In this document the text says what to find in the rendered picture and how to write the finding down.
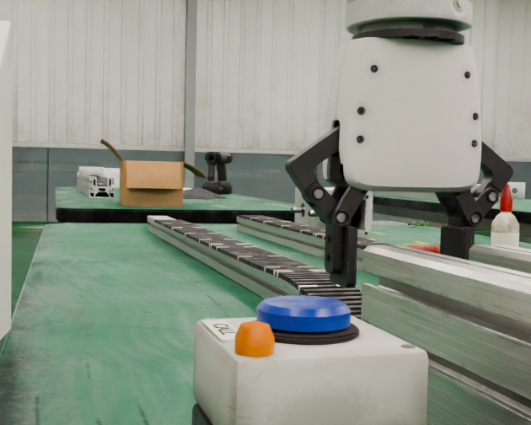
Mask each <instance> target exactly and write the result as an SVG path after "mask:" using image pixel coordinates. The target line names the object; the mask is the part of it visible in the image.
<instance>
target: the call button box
mask: <svg viewBox="0 0 531 425"><path fill-rule="evenodd" d="M254 320H256V317H255V318H229V319H214V318H207V319H203V320H199V321H197V322H196V325H195V328H194V366H193V395H194V397H195V399H196V401H197V403H196V404H194V406H193V408H192V425H426V404H427V380H428V356H427V353H426V351H425V350H422V349H420V348H419V347H417V346H415V345H412V344H410V343H409V342H406V341H403V340H401V339H399V338H398V337H396V336H393V335H391V334H389V333H388V332H386V331H382V330H380V329H379V328H377V327H375V326H373V325H370V324H368V323H366V322H364V321H362V320H359V319H358V318H356V317H354V316H351V324H350V326H348V327H347V328H345V329H341V330H337V331H321V332H301V331H282V330H277V329H272V328H271V330H272V332H273V334H274V337H275V346H274V353H273V354H272V355H270V356H265V357H247V356H242V355H238V354H237V353H235V351H234V347H235V335H236V333H237V331H238V329H239V326H240V324H242V323H244V322H249V321H254Z"/></svg>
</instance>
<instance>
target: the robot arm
mask: <svg viewBox="0 0 531 425"><path fill-rule="evenodd" d="M473 2H474V0H346V30H347V32H349V33H351V34H353V35H354V36H352V38H351V40H349V41H346V42H343V43H340V46H339V49H338V52H337V57H336V60H335V67H334V72H333V76H332V82H331V87H330V97H329V103H328V109H327V116H326V123H325V132H324V136H322V137H320V138H319V139H318V140H316V141H315V142H313V143H311V144H310V145H309V146H307V147H306V148H305V149H303V150H302V151H301V152H299V153H297V154H296V155H295V156H293V157H292V158H290V159H289V160H288V161H287V162H286V164H285V169H286V171H287V173H288V174H289V176H290V177H291V179H292V181H293V183H294V184H295V186H296V187H297V188H298V189H299V190H300V192H301V195H302V198H303V199H304V201H306V203H307V204H308V205H309V206H310V207H311V208H312V209H313V210H314V211H315V212H316V213H317V214H318V216H319V219H320V221H321V222H322V223H325V251H324V267H325V270H326V271H327V272H328V273H329V274H330V281H331V282H332V283H335V284H337V285H340V286H342V287H344V288H352V287H354V286H355V285H356V283H357V229H356V227H351V218H352V216H353V215H354V213H355V212H356V210H357V209H358V207H359V205H360V204H361V202H362V200H363V198H364V197H365V196H366V194H367V192H368V191H403V192H435V194H436V196H437V199H438V200H439V201H440V203H441V205H442V208H443V210H444V212H445V213H446V215H447V217H448V224H443V225H442V227H441V239H440V254H442V255H446V256H452V257H457V258H460V259H465V260H469V249H470V248H471V247H472V246H473V245H474V244H475V227H479V226H481V224H482V223H483V219H484V218H483V217H484V216H485V215H486V214H487V213H488V212H489V210H490V209H491V208H492V207H493V206H494V205H495V204H496V203H497V201H498V198H499V194H500V192H502V191H503V189H504V188H505V186H506V185H507V183H508V181H509V180H510V179H511V178H512V176H513V168H512V166H511V165H509V164H508V163H507V162H506V161H505V160H504V159H502V158H501V157H500V156H499V155H498V154H497V153H495V152H494V151H493V150H492V149H491V148H489V147H488V146H487V145H486V144H485V143H484V142H482V141H481V113H480V91H479V83H478V76H477V71H476V65H475V57H474V53H473V48H472V46H471V45H465V44H464V39H465V37H464V36H463V35H461V34H460V33H458V32H460V31H463V30H467V29H470V28H472V24H473ZM322 162H323V174H324V179H325V181H326V182H327V183H329V184H330V185H332V186H334V187H335V188H334V190H333V191H332V192H331V193H329V192H328V191H327V190H326V189H325V188H324V187H323V186H322V185H321V184H320V183H319V182H318V180H317V177H316V175H315V173H314V170H315V167H316V166H317V165H318V164H320V163H322ZM480 170H482V171H483V173H484V178H483V180H482V181H481V184H480V186H479V187H478V188H476V189H474V190H473V191H472V192H471V191H470V188H472V187H473V186H475V185H476V183H477V181H478V179H479V175H480Z"/></svg>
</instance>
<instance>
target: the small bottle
mask: <svg viewBox="0 0 531 425"><path fill-rule="evenodd" d="M511 212H512V194H511V190H510V186H509V184H507V185H506V186H505V188H504V189H503V192H502V194H501V200H500V213H499V214H498V215H496V217H495V219H494V221H493V222H492V224H491V245H510V246H515V247H518V244H519V223H518V221H517V219H516V218H515V216H514V215H513V214H511Z"/></svg>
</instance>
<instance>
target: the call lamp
mask: <svg viewBox="0 0 531 425"><path fill-rule="evenodd" d="M274 346H275V337H274V334H273V332H272V330H271V327H270V325H269V324H267V323H264V322H260V321H256V320H254V321H249V322H244V323H242V324H240V326H239V329H238V331H237V333H236V335H235V347H234V351H235V353H237V354H238V355H242V356H247V357H265V356H270V355H272V354H273V353H274Z"/></svg>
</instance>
